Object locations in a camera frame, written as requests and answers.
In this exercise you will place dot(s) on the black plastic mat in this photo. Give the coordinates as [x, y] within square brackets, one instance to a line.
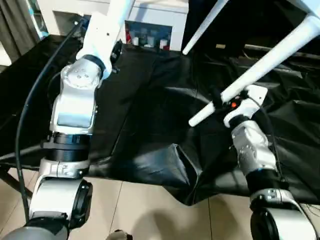
[160, 110]

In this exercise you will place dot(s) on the white plastic table leg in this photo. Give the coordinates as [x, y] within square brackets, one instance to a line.
[121, 10]
[265, 62]
[205, 27]

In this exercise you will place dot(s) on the dark rounded robot body part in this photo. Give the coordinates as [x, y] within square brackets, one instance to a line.
[119, 235]

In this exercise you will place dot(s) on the black metal table frame leg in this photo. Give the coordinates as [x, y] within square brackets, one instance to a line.
[12, 177]

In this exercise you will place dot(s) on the grey curtain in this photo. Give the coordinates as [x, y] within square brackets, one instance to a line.
[17, 27]

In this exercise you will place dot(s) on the white cabinet with glass doors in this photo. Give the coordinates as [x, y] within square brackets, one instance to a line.
[150, 20]

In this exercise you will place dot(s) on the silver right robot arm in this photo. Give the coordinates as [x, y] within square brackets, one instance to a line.
[255, 160]

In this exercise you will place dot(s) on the black cabinet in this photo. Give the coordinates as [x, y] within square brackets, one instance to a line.
[260, 22]

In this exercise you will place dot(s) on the red bottle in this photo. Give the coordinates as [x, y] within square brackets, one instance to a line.
[128, 37]

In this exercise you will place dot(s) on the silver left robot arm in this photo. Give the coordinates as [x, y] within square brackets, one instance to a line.
[75, 115]

